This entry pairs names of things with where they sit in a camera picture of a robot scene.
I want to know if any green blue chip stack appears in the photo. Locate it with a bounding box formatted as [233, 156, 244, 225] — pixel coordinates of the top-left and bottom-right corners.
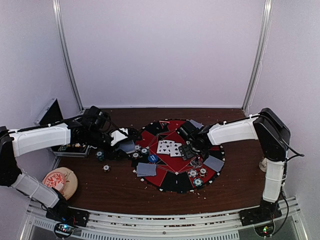
[95, 151, 105, 161]

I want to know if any brown red chip stack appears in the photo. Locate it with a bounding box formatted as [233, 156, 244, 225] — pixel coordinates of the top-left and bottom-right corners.
[102, 164, 111, 173]

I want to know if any grey cards seat six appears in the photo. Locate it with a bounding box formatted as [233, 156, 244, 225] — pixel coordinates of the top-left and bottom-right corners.
[189, 119, 204, 129]

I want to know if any blue orange poker chip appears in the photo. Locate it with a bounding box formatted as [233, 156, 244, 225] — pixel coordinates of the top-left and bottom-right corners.
[187, 169, 198, 178]

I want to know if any face-up black clubs card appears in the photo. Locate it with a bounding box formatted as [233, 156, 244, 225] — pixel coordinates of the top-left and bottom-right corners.
[156, 139, 175, 155]

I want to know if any brown white poker chip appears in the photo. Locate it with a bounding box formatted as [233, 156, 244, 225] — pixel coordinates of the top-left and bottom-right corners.
[199, 168, 208, 178]

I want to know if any grey cards seat nine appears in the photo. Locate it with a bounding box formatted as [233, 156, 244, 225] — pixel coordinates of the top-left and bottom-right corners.
[203, 155, 225, 172]

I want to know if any green blue poker chip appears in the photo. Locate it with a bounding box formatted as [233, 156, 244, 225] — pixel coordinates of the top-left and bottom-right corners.
[193, 178, 203, 187]

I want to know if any grey cards seat two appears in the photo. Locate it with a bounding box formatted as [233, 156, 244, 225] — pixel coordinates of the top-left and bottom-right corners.
[136, 162, 157, 177]

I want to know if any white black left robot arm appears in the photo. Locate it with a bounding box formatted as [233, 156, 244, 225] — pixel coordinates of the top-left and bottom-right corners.
[0, 106, 142, 223]

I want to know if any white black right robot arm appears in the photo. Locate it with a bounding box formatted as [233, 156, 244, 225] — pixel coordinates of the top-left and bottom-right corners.
[177, 107, 304, 225]

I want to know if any clear dealer button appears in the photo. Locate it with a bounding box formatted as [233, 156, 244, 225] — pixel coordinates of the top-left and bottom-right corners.
[190, 158, 203, 168]

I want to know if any round red black poker mat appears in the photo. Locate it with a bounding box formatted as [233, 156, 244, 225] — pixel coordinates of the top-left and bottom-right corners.
[130, 119, 225, 193]

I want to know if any blue small blind button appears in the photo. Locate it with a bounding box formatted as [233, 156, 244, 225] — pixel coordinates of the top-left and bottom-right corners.
[148, 154, 159, 163]

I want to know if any beige red patterned bowl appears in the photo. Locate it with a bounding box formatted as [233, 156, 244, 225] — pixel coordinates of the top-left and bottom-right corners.
[42, 167, 78, 200]

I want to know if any beige ceramic mug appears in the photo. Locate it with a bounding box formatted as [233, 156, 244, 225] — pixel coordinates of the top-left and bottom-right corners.
[258, 158, 267, 173]

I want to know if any aluminium poker case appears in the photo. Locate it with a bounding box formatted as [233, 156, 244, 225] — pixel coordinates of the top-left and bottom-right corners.
[34, 98, 90, 158]

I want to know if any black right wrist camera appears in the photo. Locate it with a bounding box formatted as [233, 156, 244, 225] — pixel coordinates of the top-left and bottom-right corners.
[176, 121, 200, 141]

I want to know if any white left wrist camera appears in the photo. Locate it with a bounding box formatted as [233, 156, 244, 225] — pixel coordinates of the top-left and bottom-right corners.
[109, 128, 128, 147]

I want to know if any aluminium front rail base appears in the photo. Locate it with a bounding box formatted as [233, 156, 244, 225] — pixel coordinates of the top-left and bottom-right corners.
[19, 196, 310, 240]

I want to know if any right aluminium frame post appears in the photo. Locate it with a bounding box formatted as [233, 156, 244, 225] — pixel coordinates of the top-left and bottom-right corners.
[241, 0, 274, 116]

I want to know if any aluminium frame post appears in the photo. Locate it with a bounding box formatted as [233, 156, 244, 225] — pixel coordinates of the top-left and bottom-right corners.
[241, 0, 274, 116]
[52, 0, 84, 112]

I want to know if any left aluminium frame post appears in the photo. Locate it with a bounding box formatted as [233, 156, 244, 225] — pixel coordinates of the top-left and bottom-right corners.
[52, 0, 84, 112]

